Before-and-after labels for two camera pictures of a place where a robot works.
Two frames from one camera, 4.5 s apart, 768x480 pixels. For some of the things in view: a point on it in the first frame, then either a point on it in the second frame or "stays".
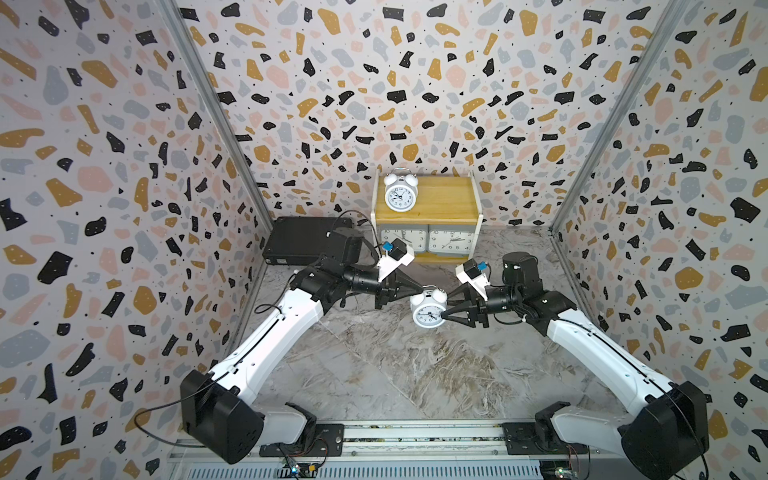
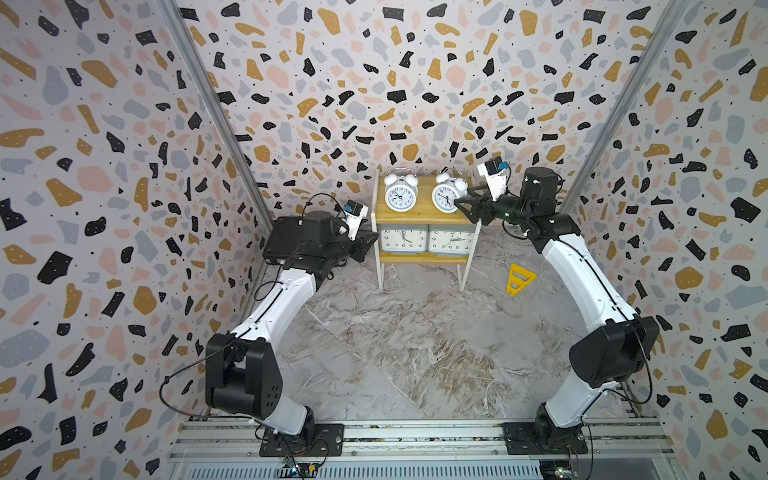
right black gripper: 475,309 → 478,204
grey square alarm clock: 451,240 stays
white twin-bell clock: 427,307 → 448,189
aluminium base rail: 422,451 stays
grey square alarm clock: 416,238 stays
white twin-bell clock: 401,187 stays
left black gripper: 399,289 → 359,245
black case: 301,240 stays
